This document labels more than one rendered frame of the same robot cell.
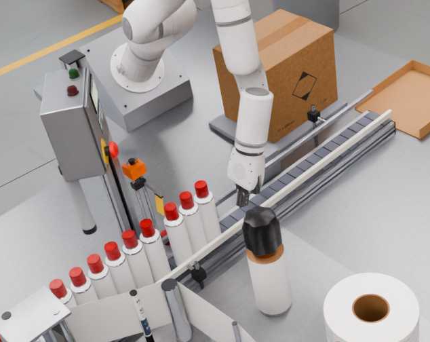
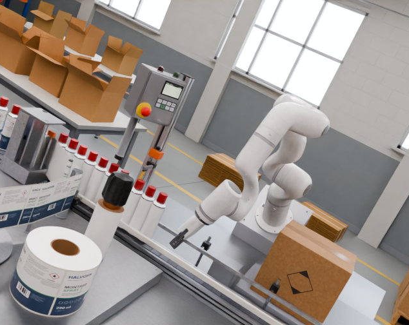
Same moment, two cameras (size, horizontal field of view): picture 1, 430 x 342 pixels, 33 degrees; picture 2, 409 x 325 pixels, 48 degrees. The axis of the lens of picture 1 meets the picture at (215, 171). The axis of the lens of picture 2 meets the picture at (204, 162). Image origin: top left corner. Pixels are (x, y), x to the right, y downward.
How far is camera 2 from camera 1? 1.48 m
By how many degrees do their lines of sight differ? 51
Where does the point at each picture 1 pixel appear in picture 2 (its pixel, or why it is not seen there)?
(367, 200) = not seen: outside the picture
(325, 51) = (334, 281)
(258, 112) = (218, 191)
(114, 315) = (62, 168)
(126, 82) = (259, 214)
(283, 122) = (266, 284)
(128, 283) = (91, 185)
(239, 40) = (249, 144)
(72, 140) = (137, 86)
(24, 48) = not seen: hidden behind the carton
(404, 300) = (73, 264)
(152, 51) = (271, 194)
